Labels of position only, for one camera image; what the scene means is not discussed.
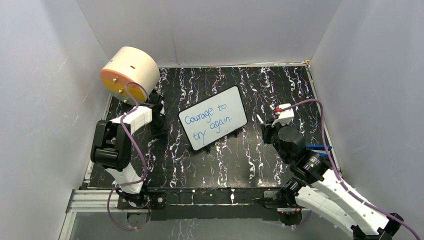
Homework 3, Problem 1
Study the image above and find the blue and white marker pen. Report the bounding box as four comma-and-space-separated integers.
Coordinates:
256, 114, 265, 125

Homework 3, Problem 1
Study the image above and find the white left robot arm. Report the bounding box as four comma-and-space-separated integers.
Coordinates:
90, 92, 170, 208

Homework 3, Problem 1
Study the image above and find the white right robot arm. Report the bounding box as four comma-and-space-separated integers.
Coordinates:
260, 120, 403, 240

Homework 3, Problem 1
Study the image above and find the small black-framed whiteboard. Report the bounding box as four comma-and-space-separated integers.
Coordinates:
177, 85, 248, 151

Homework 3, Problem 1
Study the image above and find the blue whiteboard eraser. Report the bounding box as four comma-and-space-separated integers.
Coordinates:
306, 145, 328, 157

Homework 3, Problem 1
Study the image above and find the beige and orange cylinder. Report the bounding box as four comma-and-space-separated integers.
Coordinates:
99, 46, 160, 102

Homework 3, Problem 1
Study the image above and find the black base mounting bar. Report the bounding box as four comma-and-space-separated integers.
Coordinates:
117, 187, 310, 225

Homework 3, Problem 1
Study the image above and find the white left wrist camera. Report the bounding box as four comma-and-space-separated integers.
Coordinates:
159, 105, 166, 116

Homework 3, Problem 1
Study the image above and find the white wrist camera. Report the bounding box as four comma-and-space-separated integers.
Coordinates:
159, 105, 166, 116
271, 103, 295, 127

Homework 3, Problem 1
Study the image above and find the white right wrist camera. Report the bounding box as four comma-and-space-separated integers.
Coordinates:
271, 103, 295, 127

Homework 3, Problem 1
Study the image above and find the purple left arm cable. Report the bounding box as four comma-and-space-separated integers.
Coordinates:
106, 81, 151, 232

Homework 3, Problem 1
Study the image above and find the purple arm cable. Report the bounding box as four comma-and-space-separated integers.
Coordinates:
274, 98, 422, 240
106, 81, 151, 232

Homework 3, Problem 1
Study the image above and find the aluminium frame rail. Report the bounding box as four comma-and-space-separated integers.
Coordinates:
66, 189, 148, 213

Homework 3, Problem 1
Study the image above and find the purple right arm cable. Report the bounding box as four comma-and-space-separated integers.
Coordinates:
274, 98, 422, 240

